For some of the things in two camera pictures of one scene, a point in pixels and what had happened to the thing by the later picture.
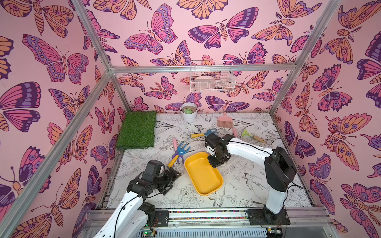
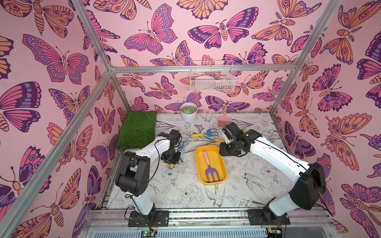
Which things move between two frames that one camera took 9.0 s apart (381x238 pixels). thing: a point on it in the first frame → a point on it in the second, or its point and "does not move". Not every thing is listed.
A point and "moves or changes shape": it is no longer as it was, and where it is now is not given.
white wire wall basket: (212, 82) does not move
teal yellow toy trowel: (199, 135) does not move
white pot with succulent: (188, 111) does not move
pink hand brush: (225, 121) does not move
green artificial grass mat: (137, 130) does not move
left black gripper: (169, 178) → (175, 161)
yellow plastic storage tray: (205, 179) moves or changes shape
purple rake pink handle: (234, 132) moves or changes shape
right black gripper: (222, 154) → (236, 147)
